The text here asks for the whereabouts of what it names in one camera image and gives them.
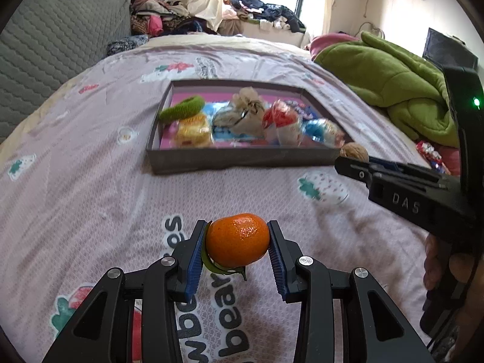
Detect red candy wrapper pack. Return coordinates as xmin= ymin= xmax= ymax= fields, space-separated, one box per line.
xmin=416 ymin=141 xmax=450 ymax=175

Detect dark patterned cloth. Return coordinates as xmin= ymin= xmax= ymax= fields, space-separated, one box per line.
xmin=107 ymin=34 xmax=149 ymax=56

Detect pink pillow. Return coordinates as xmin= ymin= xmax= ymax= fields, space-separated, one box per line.
xmin=309 ymin=33 xmax=358 ymax=53

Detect person's right hand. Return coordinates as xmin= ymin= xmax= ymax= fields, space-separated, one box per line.
xmin=423 ymin=234 xmax=483 ymax=362

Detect yellow wafer snack pack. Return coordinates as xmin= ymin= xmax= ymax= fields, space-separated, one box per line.
xmin=174 ymin=112 xmax=212 ymax=148

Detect lilac strawberry bedsheet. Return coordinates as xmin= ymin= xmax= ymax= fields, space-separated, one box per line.
xmin=1 ymin=46 xmax=425 ymax=362

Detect green fleece blanket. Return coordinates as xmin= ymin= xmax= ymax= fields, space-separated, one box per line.
xmin=314 ymin=31 xmax=459 ymax=148

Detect brown walnut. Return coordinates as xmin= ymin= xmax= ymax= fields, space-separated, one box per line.
xmin=340 ymin=142 xmax=369 ymax=162

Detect green fuzzy ring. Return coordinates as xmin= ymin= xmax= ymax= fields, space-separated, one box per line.
xmin=157 ymin=95 xmax=206 ymax=124

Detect clothes pile by headboard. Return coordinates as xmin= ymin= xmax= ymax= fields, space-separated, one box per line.
xmin=129 ymin=0 xmax=217 ymax=38

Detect clothes pile on windowsill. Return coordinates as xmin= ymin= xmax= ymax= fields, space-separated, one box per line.
xmin=223 ymin=0 xmax=306 ymax=33

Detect beige mesh drawstring pouch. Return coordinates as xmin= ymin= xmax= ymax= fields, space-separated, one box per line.
xmin=212 ymin=87 xmax=266 ymax=139

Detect red blue toy egg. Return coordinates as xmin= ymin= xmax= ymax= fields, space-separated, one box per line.
xmin=263 ymin=100 xmax=303 ymax=147

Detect black wall television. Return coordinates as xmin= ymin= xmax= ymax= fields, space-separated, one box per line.
xmin=423 ymin=28 xmax=478 ymax=70

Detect orange tangerine with leaf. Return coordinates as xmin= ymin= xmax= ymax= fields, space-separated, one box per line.
xmin=202 ymin=213 xmax=270 ymax=280

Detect grey quilted headboard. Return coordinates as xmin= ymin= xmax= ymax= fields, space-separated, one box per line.
xmin=1 ymin=0 xmax=131 ymax=139

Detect blue oreo cookie pack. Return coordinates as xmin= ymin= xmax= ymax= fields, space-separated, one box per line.
xmin=285 ymin=99 xmax=317 ymax=120

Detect dark shallow box tray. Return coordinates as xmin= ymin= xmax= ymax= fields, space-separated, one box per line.
xmin=146 ymin=80 xmax=352 ymax=175

